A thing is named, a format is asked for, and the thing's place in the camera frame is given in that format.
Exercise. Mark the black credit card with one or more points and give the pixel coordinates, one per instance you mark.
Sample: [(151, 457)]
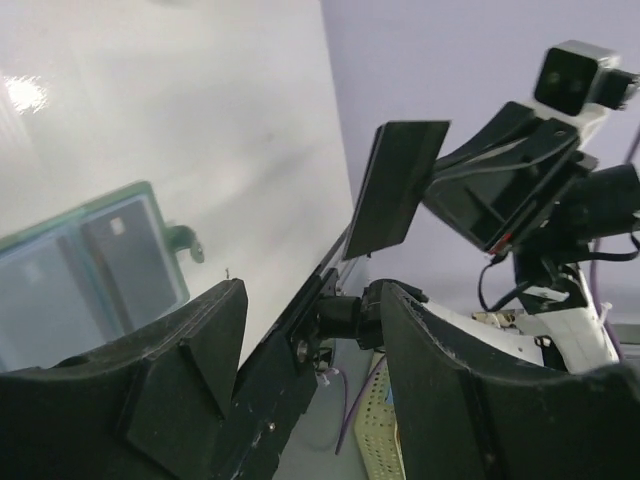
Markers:
[(400, 164), (125, 243)]

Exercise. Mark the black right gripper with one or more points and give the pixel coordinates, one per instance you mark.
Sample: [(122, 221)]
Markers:
[(540, 196)]

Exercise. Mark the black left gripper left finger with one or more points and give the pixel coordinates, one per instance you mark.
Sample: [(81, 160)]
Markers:
[(149, 405)]

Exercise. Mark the green card holder wallet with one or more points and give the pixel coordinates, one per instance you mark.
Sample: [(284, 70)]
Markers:
[(54, 304)]

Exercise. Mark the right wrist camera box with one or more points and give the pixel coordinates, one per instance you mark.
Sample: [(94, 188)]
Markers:
[(580, 84)]

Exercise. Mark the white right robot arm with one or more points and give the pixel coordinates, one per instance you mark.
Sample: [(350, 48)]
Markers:
[(576, 327)]

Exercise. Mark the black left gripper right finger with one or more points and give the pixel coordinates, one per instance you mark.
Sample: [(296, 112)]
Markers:
[(466, 410)]

